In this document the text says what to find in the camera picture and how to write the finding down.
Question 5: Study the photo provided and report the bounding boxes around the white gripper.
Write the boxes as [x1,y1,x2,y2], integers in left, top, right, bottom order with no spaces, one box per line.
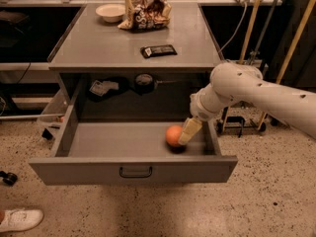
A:
[178,90,220,145]

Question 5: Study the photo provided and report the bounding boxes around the orange fruit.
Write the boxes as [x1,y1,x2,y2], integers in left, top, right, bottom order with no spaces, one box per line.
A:
[165,125,182,147]

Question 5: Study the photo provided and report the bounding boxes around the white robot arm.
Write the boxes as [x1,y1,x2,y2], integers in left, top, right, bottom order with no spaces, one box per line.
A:
[178,62,316,145]

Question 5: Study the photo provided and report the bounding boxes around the grey open top drawer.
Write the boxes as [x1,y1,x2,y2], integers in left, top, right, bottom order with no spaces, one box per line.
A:
[30,105,238,185]

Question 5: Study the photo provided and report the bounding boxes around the black round tape roll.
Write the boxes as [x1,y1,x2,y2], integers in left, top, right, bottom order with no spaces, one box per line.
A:
[134,73,155,94]

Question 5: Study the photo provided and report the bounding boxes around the black snack bar wrapper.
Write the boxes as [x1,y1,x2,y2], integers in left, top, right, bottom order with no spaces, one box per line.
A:
[140,44,177,58]

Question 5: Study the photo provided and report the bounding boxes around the grey metal cabinet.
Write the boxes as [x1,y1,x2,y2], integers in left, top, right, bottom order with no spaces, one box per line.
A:
[49,3,220,119]

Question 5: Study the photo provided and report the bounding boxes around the brown crumpled chip bag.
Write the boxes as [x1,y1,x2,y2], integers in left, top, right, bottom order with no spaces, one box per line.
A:
[118,0,172,31]

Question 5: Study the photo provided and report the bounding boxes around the white ceramic bowl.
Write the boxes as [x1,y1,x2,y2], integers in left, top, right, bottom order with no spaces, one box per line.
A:
[96,4,125,23]

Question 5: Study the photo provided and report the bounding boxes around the black caster wheel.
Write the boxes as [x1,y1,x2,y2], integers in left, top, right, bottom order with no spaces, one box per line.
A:
[0,171,18,186]

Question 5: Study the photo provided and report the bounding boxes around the white sneaker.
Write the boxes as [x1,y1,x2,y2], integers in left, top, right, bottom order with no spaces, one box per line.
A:
[0,209,43,233]

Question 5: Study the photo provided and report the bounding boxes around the yellow hand truck frame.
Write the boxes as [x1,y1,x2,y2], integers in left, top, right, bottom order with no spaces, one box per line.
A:
[210,0,316,138]

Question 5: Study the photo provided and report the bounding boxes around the black drawer handle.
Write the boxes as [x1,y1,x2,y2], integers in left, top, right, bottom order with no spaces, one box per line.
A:
[118,167,152,179]

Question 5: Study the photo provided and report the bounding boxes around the white power cable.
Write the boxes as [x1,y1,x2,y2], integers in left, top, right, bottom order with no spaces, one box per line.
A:
[217,0,249,55]

